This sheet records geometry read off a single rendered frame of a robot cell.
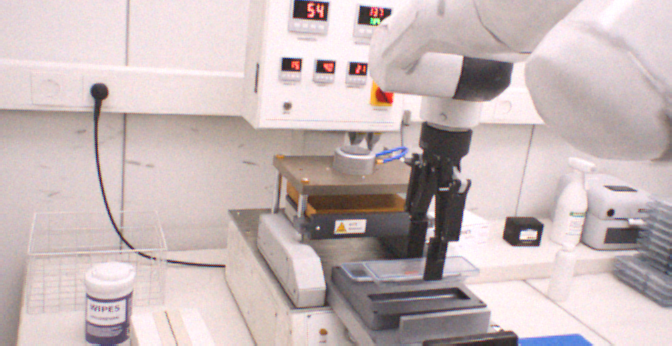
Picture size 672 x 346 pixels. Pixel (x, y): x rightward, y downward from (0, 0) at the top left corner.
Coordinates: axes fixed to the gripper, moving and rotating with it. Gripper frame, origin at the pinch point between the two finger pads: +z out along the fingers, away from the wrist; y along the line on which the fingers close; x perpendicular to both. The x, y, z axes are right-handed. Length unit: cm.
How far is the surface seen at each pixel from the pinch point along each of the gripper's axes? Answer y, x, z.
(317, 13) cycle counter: -42, -6, -31
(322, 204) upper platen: -24.0, -7.8, 1.5
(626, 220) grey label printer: -47, 97, 19
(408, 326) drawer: 9.1, -6.7, 6.9
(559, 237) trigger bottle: -54, 81, 26
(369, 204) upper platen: -23.3, 1.5, 1.4
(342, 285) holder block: -6.7, -10.1, 8.6
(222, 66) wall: -77, -16, -14
